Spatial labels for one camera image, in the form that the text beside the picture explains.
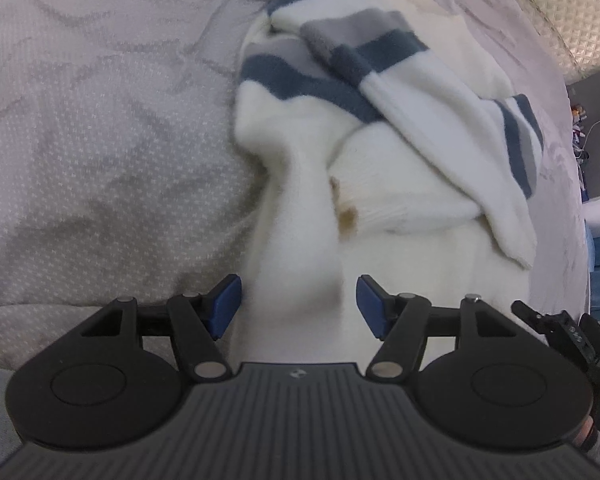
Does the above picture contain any grey bed duvet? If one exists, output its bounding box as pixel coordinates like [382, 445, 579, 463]
[0, 0, 588, 462]

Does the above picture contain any person right hand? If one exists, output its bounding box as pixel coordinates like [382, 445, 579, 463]
[573, 416, 600, 466]

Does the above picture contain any blue tray with items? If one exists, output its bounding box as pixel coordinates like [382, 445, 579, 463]
[571, 104, 588, 165]

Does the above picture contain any white blue striped sweater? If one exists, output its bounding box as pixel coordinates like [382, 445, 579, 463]
[228, 0, 543, 363]

